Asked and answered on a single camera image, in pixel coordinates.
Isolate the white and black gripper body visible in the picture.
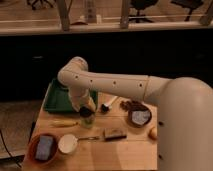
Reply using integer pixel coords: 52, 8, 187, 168
69, 90, 96, 113

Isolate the green glass cup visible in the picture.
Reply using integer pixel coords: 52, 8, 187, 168
80, 114, 95, 129

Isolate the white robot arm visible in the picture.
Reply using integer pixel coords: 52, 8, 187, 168
57, 57, 213, 171

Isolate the green plastic tray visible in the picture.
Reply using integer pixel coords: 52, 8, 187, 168
42, 77, 99, 115

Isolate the yellow banana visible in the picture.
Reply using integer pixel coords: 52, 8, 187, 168
50, 120, 78, 127

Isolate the metal fork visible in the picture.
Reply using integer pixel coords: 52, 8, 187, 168
77, 136, 100, 140

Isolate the dark brush block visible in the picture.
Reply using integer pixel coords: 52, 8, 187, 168
103, 128, 127, 141

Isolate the white cup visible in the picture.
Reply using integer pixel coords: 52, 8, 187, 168
58, 134, 78, 154

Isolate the dark brown food pile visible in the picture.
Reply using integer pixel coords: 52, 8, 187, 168
120, 100, 140, 111

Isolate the blue sponge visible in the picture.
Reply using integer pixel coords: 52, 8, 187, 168
35, 135, 53, 161

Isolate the brown bowl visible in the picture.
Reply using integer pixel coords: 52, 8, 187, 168
128, 105, 152, 127

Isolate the crumpled white paper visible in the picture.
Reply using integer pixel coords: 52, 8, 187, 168
132, 111, 150, 125

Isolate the yellow potato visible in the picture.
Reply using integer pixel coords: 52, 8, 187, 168
148, 127, 157, 140

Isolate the black office chair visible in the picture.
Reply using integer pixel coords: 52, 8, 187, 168
129, 0, 158, 23

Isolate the white handled brush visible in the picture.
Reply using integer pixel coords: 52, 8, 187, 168
101, 96, 117, 112

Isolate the black cable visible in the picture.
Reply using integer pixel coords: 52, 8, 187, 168
0, 129, 23, 169

